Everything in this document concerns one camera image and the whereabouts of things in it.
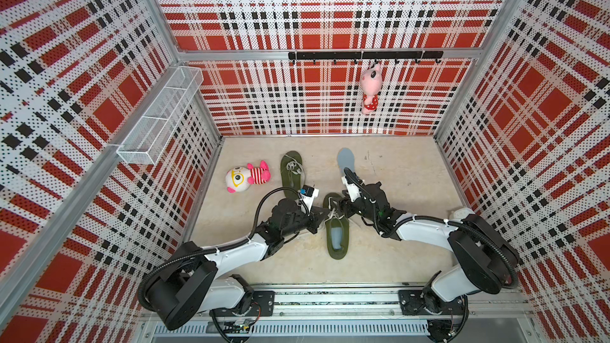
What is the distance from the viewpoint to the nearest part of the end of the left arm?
2.10 feet

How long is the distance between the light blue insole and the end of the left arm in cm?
43

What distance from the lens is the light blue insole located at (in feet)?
3.69
